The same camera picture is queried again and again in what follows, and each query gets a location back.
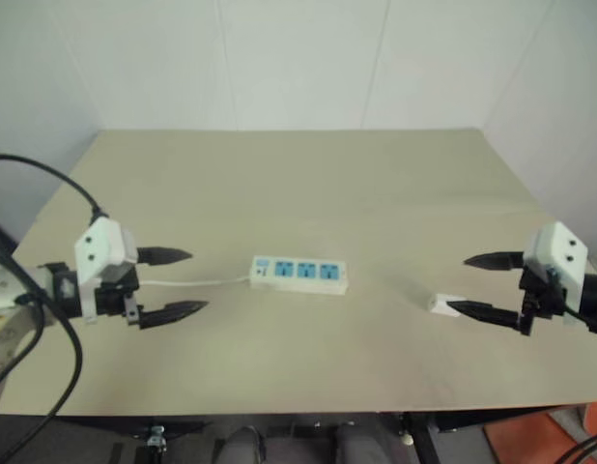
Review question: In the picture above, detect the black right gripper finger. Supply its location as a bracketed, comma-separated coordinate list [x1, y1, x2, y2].
[446, 299, 523, 333]
[463, 250, 526, 273]

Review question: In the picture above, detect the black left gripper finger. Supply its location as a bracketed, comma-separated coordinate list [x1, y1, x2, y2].
[138, 300, 211, 332]
[135, 246, 194, 268]

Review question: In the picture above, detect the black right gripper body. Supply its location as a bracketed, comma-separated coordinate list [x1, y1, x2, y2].
[517, 264, 570, 337]

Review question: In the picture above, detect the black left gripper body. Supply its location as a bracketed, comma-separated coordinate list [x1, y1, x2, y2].
[95, 262, 146, 331]

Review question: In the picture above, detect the white plug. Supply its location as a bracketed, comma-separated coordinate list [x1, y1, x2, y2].
[426, 292, 463, 319]

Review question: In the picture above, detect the white power strip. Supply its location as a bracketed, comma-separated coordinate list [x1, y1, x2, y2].
[248, 255, 350, 296]

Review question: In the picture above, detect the orange floor mat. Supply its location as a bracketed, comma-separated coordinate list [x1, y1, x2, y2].
[481, 413, 578, 464]

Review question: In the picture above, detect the dark grey rounded shape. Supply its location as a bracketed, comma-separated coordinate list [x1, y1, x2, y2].
[215, 424, 271, 464]

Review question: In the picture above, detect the white power strip cable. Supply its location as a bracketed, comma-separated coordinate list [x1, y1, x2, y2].
[132, 274, 254, 289]

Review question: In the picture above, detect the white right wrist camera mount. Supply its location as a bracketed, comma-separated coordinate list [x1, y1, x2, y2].
[522, 220, 591, 326]

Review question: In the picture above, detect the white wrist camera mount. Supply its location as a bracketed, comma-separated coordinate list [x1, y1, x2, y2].
[73, 217, 138, 324]
[522, 220, 591, 326]

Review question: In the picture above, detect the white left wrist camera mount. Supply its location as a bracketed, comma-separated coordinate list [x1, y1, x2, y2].
[73, 217, 138, 324]

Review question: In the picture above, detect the black table frame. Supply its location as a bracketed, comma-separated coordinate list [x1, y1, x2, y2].
[0, 400, 597, 464]

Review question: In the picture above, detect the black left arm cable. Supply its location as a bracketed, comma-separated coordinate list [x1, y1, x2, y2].
[0, 153, 111, 464]

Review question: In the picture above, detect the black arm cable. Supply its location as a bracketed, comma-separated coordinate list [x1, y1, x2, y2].
[0, 153, 111, 464]
[549, 419, 597, 464]

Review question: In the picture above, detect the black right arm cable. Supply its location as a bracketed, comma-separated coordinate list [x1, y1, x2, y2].
[549, 419, 597, 464]

